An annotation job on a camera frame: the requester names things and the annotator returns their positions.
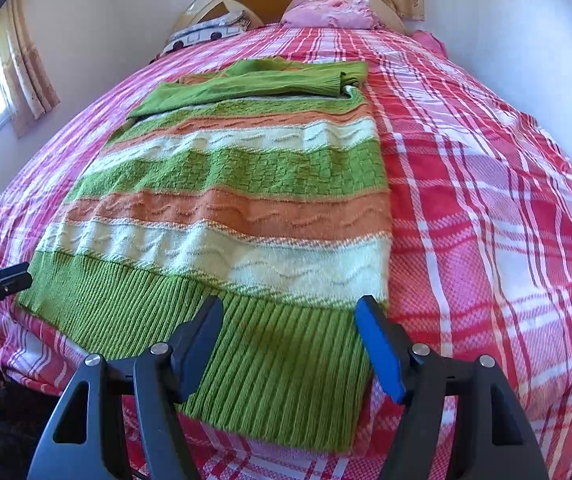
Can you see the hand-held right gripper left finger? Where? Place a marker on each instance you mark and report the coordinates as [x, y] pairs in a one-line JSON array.
[[200, 340]]

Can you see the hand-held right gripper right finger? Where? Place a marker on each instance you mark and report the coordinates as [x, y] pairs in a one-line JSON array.
[[378, 345]]

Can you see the green striped knit sweater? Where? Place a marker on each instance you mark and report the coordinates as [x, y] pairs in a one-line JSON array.
[[246, 175]]

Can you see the red plaid bedsheet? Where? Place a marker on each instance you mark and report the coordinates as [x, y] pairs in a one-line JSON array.
[[466, 160]]

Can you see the narrow yellow floral curtain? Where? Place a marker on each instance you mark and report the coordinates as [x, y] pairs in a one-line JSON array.
[[25, 70]]

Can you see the white printed pillow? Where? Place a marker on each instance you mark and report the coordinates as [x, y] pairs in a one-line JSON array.
[[200, 35]]

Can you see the pink cloth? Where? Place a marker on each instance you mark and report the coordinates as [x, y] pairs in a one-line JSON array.
[[428, 42]]

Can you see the pink pillow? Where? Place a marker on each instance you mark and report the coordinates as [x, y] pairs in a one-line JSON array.
[[326, 12]]

